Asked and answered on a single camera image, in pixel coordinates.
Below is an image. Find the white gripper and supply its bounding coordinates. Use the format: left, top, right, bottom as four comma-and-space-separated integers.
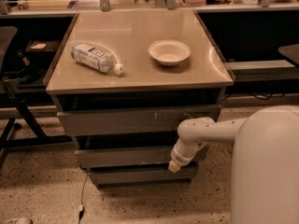
168, 147, 195, 173

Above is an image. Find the grey drawer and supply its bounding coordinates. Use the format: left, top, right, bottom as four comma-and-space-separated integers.
57, 105, 221, 136
89, 162, 198, 189
74, 135, 210, 170

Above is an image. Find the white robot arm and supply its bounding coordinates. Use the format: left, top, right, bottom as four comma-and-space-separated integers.
168, 105, 299, 224

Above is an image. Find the grey bottom drawer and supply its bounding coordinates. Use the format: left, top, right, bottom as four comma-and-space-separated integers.
89, 162, 198, 189

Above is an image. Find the grey top drawer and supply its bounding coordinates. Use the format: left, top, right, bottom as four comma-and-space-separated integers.
57, 105, 221, 136

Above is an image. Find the grey drawer cabinet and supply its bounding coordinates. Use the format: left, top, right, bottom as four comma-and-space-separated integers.
43, 8, 235, 161

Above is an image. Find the white paper bowl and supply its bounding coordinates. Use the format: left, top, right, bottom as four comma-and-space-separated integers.
148, 40, 191, 66

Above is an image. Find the plastic water bottle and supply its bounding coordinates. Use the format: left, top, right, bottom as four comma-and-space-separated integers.
71, 43, 124, 76

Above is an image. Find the black table leg left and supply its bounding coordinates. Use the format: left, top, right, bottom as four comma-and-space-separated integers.
0, 77, 74, 170

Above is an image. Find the black office chair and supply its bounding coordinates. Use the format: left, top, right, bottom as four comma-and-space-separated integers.
0, 26, 18, 75

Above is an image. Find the floor cable with plug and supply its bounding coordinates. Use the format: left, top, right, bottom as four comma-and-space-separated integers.
76, 171, 90, 224

